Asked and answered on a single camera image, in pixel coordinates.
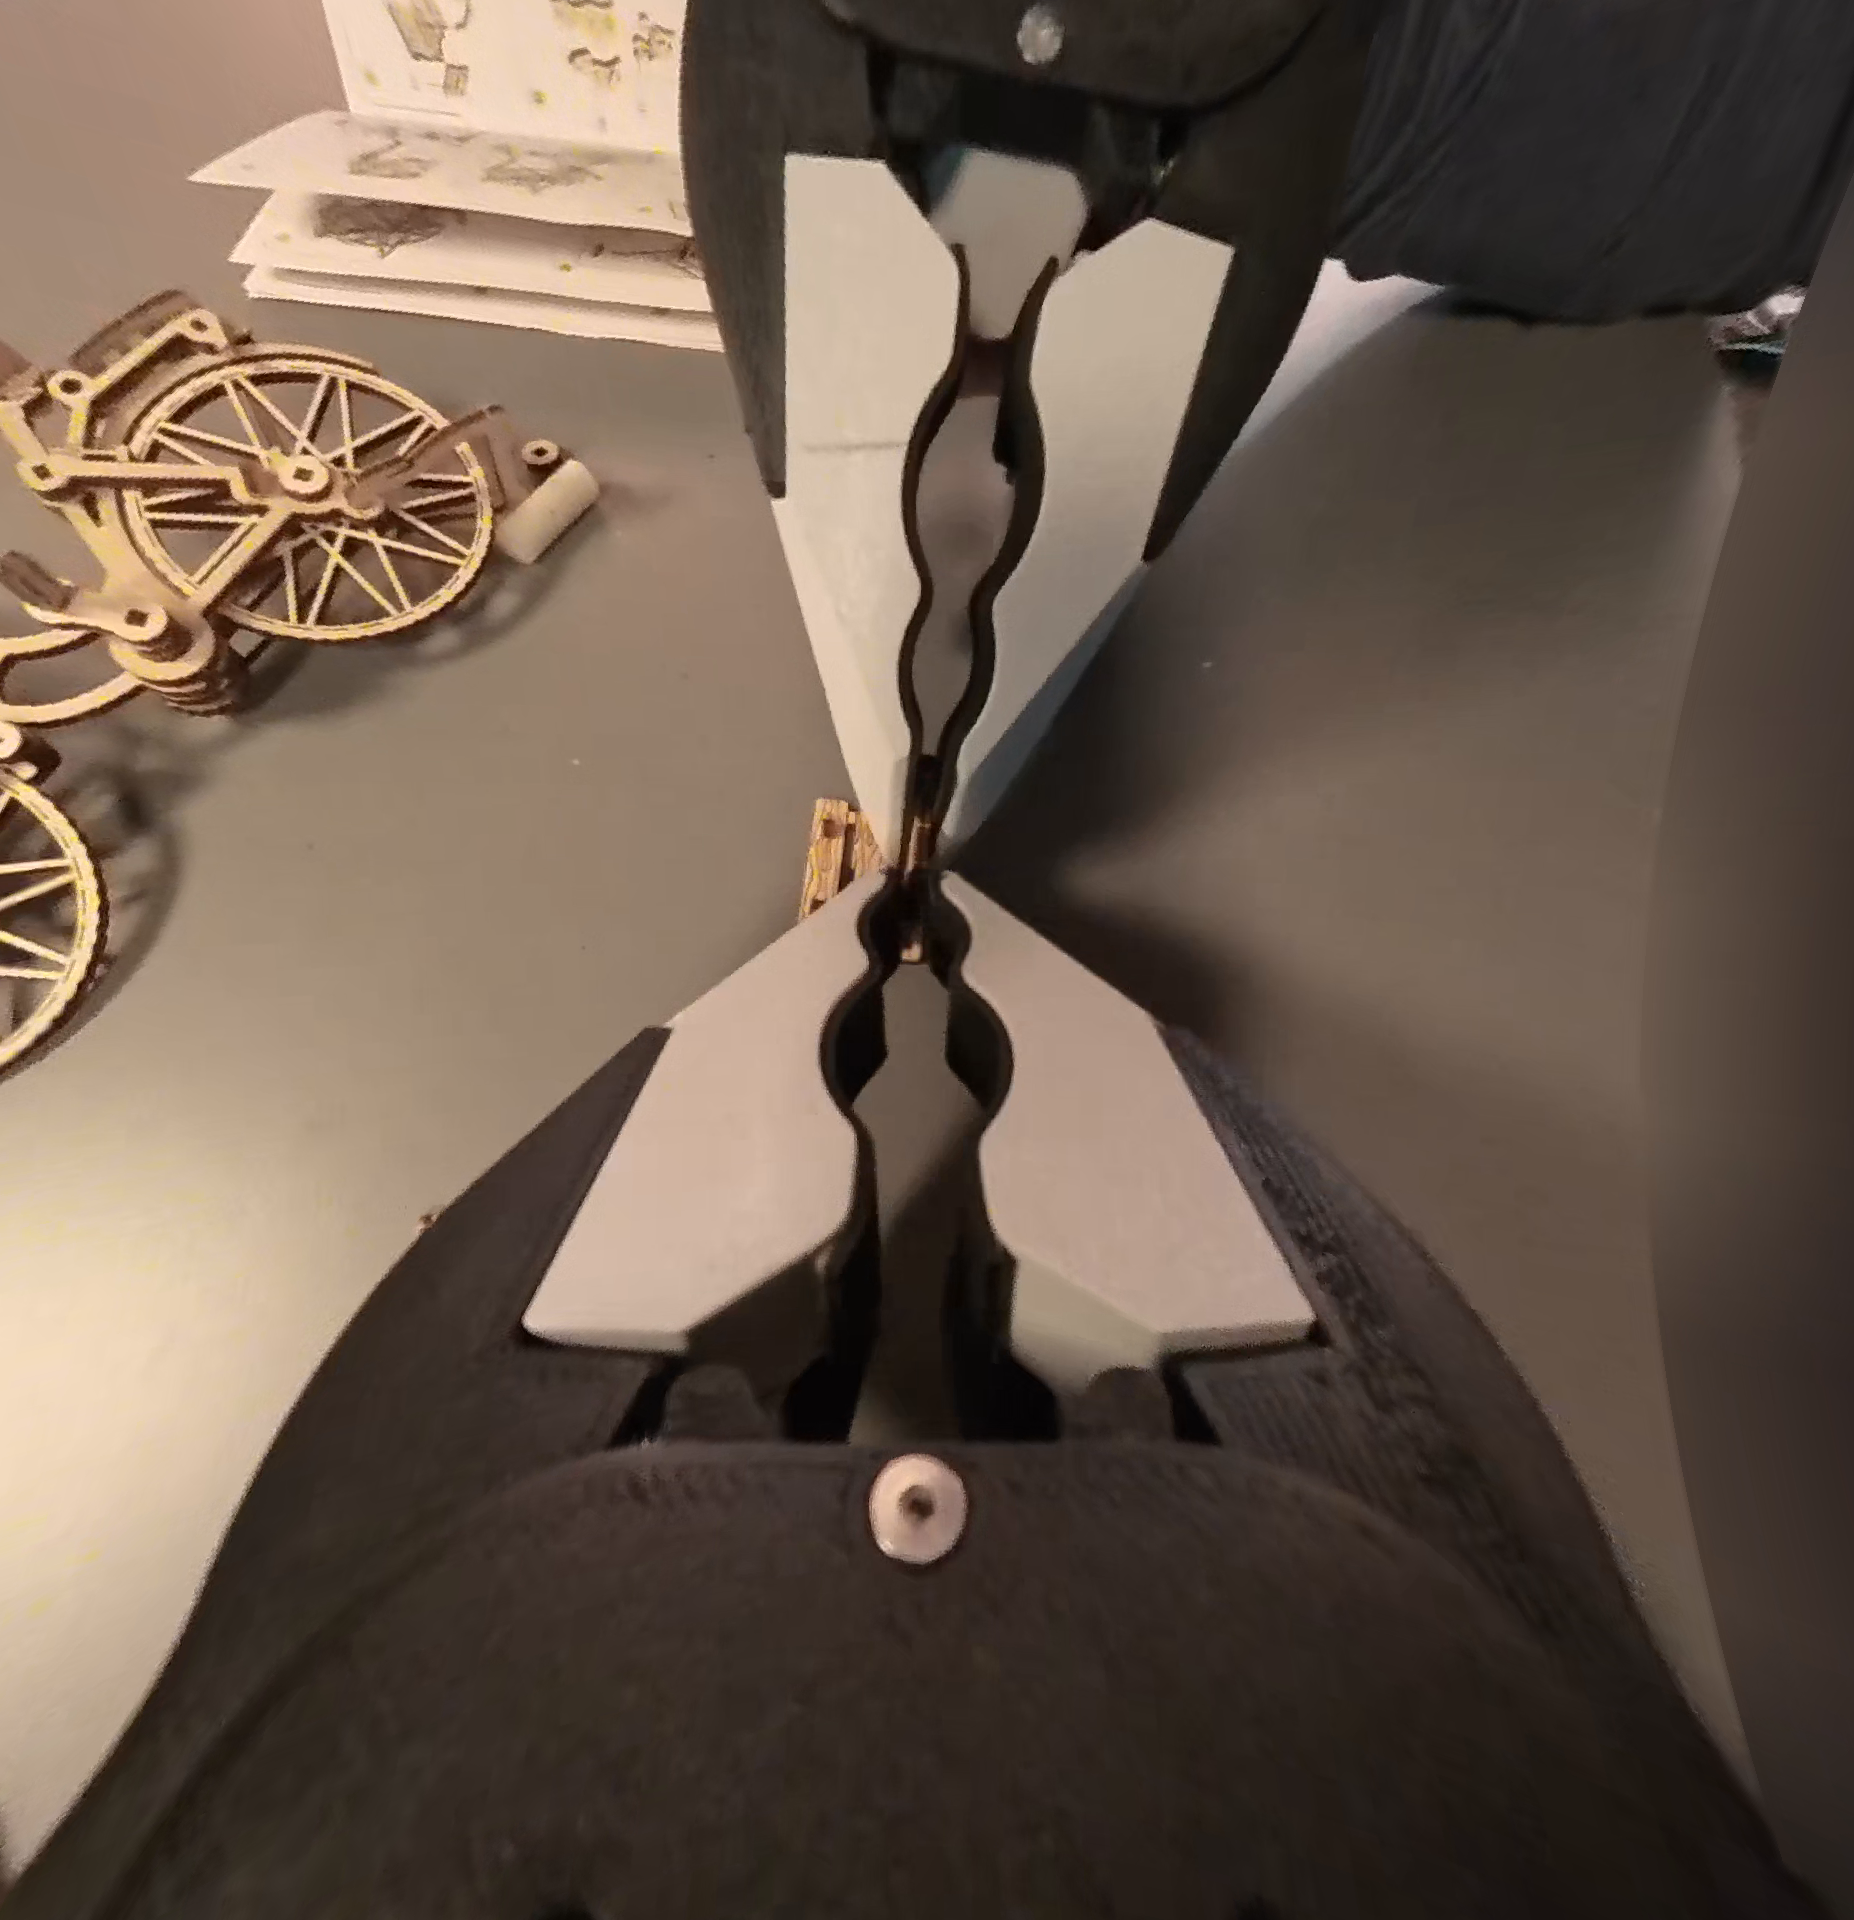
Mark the wooden bicycle model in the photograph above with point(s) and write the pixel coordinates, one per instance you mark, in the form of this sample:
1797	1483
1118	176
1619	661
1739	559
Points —
162	477

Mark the person's right forearm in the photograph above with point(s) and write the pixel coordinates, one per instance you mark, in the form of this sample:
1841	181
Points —
1541	150

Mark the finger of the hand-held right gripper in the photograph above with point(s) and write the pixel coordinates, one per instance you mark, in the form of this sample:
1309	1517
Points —
852	344
1122	391

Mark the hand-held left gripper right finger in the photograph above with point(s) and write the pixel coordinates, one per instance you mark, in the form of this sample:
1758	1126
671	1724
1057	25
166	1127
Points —
1138	1201

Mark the small white cylinder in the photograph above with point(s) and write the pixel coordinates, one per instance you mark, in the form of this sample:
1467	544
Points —
546	510

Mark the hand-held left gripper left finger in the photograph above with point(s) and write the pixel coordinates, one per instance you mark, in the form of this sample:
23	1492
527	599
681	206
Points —
701	1201

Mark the small wooden model part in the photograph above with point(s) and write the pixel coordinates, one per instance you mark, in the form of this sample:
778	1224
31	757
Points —
829	856

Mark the white instruction booklet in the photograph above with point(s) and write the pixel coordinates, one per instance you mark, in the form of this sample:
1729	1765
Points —
462	278

